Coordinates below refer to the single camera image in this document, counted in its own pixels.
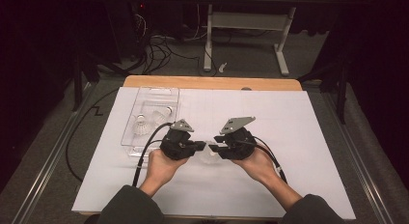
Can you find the black metal stand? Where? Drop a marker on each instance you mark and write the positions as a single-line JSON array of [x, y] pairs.
[[341, 98], [77, 85]]

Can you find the dark curtain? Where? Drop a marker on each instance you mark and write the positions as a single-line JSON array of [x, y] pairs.
[[379, 72], [29, 72]]

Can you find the dark round table grommet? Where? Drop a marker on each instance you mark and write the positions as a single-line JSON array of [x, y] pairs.
[[246, 88]]

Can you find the white metal desk frame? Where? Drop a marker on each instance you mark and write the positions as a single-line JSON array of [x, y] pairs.
[[247, 21]]

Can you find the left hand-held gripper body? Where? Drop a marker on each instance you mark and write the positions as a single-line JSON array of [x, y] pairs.
[[177, 146]]

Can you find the small white scrap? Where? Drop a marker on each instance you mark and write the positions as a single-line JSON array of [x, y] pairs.
[[222, 67]]

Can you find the white paper sheet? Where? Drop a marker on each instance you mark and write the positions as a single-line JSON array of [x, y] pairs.
[[225, 191]]

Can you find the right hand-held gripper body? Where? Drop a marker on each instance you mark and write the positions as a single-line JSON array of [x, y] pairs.
[[239, 146]]

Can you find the clear plastic container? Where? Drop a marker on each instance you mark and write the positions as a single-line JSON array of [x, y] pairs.
[[151, 101]]

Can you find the person's left hand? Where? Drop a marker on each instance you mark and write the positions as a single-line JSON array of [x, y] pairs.
[[162, 169]]

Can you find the metal floor rail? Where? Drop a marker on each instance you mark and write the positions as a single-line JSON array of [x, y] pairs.
[[374, 201], [51, 159]]

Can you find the person's right hand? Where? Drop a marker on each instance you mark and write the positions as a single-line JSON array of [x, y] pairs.
[[259, 169]]

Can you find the black zigzag floor tape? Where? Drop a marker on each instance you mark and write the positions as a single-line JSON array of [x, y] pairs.
[[97, 110]]

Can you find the white shuttlecock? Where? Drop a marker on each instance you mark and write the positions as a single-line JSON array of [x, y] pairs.
[[161, 115], [141, 126], [207, 158]]

